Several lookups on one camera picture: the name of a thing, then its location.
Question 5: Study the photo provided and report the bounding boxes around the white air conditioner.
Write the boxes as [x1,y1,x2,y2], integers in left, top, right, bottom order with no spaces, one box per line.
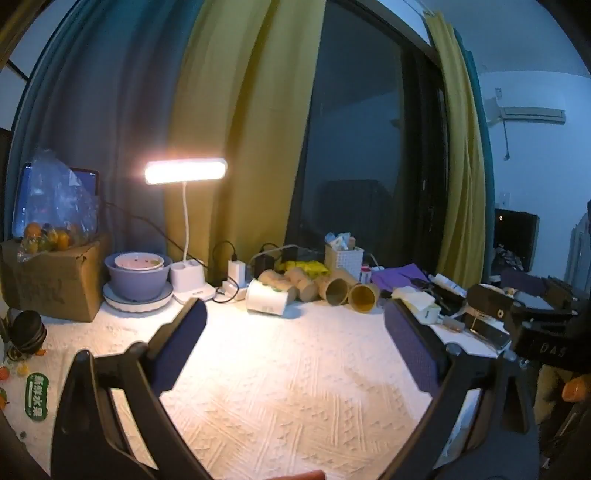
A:
[501,106,567,125]

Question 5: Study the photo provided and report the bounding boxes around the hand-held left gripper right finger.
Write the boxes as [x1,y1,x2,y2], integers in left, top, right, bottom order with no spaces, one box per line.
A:
[369,299,541,480]

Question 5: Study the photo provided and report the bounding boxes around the white desk lamp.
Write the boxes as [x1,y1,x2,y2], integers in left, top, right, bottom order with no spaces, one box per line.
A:
[144,158,228,304]

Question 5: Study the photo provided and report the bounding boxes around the dark window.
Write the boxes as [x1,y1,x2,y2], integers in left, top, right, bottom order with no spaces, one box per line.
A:
[284,0,451,278]

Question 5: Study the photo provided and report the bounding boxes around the yellow snack packet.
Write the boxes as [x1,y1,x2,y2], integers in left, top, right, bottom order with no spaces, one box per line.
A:
[277,260,329,278]

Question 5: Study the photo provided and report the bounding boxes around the cardboard box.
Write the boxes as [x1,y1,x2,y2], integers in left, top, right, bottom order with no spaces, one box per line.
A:
[0,234,112,323]

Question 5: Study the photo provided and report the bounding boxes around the yellow curtain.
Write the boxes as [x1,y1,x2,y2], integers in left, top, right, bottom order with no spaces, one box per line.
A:
[163,0,326,284]
[424,11,494,278]

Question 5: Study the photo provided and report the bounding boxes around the white small box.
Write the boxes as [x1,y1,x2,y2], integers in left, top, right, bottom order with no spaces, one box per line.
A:
[392,286,441,324]

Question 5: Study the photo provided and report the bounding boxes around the white inner bowl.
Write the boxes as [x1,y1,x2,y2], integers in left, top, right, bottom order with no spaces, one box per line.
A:
[114,254,166,271]

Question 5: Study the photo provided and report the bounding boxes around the black flat case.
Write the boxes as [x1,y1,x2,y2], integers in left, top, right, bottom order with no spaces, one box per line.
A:
[466,318,512,354]

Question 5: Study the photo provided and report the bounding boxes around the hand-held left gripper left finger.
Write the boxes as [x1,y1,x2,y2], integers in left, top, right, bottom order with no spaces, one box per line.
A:
[51,298,213,480]

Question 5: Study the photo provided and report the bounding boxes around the black cable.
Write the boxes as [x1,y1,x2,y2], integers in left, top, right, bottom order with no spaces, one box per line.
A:
[99,200,211,271]

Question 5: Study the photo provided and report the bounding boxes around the white cup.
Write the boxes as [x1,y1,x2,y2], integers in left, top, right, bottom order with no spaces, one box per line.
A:
[245,278,293,317]

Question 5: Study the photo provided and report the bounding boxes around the white power strip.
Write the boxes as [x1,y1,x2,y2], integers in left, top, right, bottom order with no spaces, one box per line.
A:
[216,278,252,302]

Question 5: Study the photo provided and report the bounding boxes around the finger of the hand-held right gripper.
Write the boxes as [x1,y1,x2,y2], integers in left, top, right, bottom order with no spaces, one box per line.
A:
[466,283,516,320]

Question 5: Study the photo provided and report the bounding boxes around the black round headphones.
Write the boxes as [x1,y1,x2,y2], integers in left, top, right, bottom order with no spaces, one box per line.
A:
[8,310,48,358]

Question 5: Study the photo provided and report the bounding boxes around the white tube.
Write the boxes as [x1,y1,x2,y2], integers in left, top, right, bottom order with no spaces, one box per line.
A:
[429,273,469,297]

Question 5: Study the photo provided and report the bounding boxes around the person's right hand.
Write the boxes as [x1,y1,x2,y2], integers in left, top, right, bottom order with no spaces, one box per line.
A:
[561,376,591,403]

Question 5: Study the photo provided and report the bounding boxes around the white woven basket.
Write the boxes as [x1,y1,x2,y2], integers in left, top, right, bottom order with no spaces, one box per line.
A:
[324,244,365,281]

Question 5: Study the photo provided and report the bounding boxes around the purple cloth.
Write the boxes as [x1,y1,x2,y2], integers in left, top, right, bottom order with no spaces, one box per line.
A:
[370,264,432,294]

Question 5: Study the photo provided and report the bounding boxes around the purple bowl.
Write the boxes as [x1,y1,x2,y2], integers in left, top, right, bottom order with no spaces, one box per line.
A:
[104,252,173,302]

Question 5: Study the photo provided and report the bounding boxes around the plastic bag of oranges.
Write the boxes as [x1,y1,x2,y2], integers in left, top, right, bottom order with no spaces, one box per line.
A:
[16,148,101,263]

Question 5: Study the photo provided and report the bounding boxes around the white plate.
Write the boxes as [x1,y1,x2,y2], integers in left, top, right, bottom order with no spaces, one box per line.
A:
[102,281,175,315]

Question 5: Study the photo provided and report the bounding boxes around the white textured tablecloth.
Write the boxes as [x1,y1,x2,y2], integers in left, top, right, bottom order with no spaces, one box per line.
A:
[0,277,506,480]

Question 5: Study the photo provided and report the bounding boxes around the grey blue curtain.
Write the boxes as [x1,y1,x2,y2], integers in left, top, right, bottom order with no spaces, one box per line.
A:
[9,0,206,259]

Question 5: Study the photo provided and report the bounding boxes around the green label bottle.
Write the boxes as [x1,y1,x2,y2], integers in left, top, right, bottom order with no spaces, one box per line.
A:
[25,371,51,423]

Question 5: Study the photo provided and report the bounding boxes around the black monitor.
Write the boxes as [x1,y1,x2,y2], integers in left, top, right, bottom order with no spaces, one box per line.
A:
[493,208,541,274]

